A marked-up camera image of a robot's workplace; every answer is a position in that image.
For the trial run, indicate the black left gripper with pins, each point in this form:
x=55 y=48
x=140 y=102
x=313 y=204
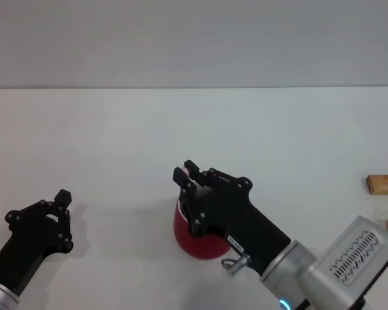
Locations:
x=22 y=248

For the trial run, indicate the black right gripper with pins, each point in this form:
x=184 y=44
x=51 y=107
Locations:
x=239 y=219

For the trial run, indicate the red ceramic cup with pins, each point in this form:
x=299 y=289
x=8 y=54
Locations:
x=197 y=248

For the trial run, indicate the long wooden block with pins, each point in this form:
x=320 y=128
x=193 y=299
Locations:
x=383 y=184

